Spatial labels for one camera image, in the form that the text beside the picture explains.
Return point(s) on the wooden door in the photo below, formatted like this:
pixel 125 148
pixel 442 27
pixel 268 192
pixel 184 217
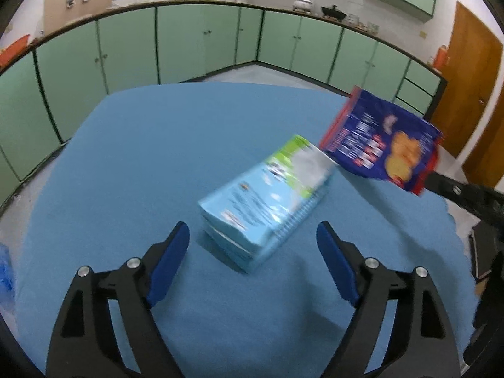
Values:
pixel 468 75
pixel 490 153

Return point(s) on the white cooking pot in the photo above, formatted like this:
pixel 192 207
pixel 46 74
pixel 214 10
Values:
pixel 302 3

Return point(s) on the blue plastic bag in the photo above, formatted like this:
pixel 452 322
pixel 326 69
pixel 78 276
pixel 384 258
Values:
pixel 6 279

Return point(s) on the orange thermos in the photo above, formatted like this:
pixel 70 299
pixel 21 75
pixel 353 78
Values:
pixel 441 58

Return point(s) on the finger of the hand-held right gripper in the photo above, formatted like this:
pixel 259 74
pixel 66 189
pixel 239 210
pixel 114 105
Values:
pixel 445 187

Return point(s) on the row of glass jars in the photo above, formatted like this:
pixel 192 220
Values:
pixel 364 23

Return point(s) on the green lower cabinets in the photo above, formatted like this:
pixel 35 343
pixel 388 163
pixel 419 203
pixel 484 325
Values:
pixel 177 39

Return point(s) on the blue red snack packet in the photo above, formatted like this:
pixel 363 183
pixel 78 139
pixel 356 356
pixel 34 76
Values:
pixel 382 141

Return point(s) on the black wok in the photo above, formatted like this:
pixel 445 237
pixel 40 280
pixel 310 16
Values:
pixel 333 12

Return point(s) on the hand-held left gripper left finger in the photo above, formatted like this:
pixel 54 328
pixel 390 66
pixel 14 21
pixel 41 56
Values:
pixel 169 260

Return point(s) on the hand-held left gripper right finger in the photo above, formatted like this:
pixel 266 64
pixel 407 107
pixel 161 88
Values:
pixel 334 264

